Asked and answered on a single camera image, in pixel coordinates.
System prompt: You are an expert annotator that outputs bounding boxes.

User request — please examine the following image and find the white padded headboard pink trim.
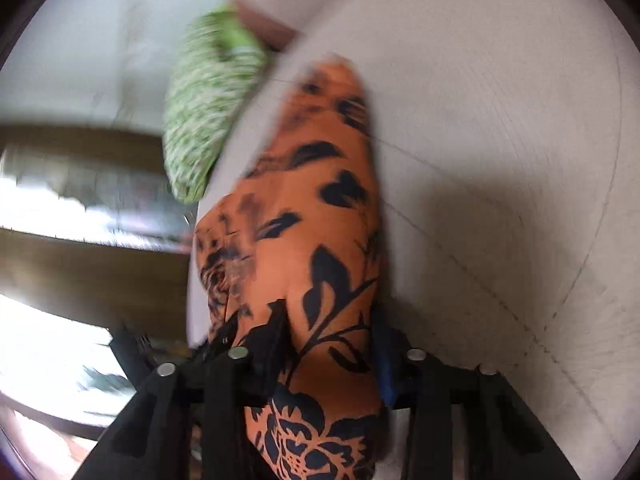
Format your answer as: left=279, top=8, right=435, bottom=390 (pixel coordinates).
left=227, top=0, right=311, bottom=53

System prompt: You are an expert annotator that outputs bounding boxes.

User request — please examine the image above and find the white glossy cabinet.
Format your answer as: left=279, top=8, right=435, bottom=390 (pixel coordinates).
left=100, top=0, right=236, bottom=136

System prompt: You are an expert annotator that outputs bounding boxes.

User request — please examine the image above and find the white quilted bed mattress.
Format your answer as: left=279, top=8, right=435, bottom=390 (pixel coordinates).
left=187, top=0, right=636, bottom=480

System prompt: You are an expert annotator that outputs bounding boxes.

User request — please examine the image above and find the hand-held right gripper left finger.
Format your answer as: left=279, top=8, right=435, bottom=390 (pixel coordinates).
left=70, top=300, right=291, bottom=480

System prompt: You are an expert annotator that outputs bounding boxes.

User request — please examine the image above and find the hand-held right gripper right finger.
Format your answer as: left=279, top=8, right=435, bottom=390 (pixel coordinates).
left=372, top=320, right=583, bottom=480

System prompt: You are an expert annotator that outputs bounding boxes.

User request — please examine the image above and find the orange floral garment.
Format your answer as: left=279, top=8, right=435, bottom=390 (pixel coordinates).
left=192, top=57, right=401, bottom=480

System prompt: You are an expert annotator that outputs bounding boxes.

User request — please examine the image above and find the window with brown frame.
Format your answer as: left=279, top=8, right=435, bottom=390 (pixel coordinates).
left=0, top=125, right=201, bottom=461

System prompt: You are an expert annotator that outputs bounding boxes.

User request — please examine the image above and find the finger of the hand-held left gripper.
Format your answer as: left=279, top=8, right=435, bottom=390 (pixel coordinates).
left=109, top=327, right=153, bottom=383

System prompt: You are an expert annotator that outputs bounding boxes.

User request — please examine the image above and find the green patterned pillow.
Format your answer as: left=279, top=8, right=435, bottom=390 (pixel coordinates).
left=162, top=5, right=273, bottom=206

